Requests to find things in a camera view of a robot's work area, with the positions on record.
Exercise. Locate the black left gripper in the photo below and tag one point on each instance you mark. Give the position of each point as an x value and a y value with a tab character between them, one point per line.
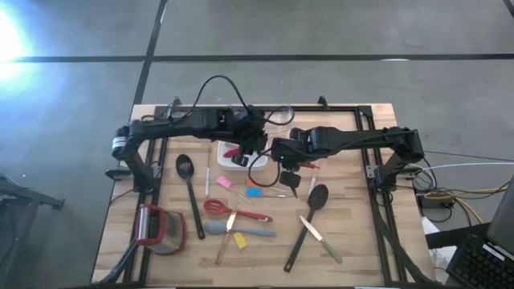
251	136

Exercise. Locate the large black spoon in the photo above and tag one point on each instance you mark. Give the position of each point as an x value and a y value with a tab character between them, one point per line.
317	198

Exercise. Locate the black frame clamp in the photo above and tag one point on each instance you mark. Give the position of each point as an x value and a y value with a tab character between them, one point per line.
177	101
323	102

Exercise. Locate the white rectangular plastic bin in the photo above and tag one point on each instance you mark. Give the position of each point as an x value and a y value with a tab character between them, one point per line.
223	164

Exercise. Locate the thin white stick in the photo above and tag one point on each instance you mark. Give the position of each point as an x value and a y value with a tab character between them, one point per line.
207	182

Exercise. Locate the black furniture leg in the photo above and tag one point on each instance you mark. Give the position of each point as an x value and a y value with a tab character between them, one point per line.
40	197

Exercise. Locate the grey silicone spoon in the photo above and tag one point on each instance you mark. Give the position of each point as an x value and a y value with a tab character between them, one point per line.
217	228

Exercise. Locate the white paper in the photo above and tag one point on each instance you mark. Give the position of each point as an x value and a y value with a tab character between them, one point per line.
441	257

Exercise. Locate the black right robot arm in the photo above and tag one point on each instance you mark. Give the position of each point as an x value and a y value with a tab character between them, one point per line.
361	138

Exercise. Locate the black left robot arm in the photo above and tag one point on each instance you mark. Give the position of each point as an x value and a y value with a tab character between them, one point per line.
180	124

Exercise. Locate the black laptop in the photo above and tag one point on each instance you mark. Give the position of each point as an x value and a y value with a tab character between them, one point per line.
478	265

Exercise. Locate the black metal table frame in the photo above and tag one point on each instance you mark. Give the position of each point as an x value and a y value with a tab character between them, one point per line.
341	108

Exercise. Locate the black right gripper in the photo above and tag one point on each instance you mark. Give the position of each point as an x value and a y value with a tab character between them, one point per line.
287	154

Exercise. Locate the black power brick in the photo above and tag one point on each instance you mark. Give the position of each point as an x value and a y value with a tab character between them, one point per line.
429	202

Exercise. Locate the black slotted spatula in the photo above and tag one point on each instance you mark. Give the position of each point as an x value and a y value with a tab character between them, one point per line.
184	166

